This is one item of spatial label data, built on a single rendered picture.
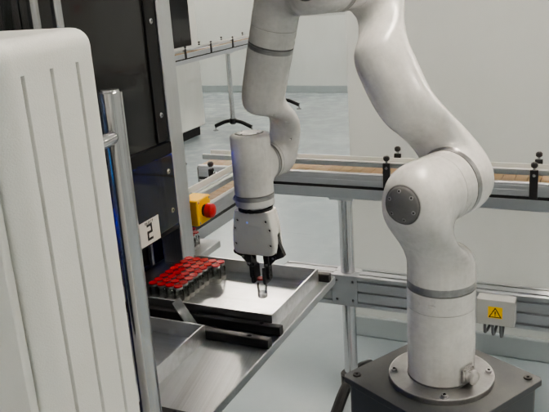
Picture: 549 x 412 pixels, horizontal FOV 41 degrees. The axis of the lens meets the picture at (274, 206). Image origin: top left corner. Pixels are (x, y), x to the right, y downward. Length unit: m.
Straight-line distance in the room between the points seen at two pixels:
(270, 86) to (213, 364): 0.55
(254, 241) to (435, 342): 0.47
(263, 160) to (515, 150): 1.62
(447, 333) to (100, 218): 0.74
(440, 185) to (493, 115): 1.79
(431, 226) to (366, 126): 1.93
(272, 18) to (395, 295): 1.43
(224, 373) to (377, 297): 1.29
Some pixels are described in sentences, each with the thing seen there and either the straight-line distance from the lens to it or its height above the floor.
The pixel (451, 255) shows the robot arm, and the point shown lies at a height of 1.13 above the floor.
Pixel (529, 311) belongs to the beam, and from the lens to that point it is 2.54.
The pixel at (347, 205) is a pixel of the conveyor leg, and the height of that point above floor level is 0.80.
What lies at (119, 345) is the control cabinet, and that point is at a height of 1.23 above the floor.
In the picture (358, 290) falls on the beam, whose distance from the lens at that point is 2.65.
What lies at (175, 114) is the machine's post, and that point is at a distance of 1.85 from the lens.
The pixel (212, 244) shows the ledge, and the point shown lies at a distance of 2.07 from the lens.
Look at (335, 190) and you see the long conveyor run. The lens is 2.52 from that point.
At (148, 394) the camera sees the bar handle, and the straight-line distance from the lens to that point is 0.92.
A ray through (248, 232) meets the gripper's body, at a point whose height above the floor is 1.06.
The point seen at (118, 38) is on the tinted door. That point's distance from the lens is 1.69.
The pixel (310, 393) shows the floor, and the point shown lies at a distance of 3.01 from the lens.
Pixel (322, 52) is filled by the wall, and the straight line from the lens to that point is 10.14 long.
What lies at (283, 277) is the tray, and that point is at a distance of 1.80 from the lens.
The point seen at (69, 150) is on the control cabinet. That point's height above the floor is 1.45.
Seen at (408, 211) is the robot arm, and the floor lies 1.22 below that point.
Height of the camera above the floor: 1.59
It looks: 17 degrees down
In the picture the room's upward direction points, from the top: 4 degrees counter-clockwise
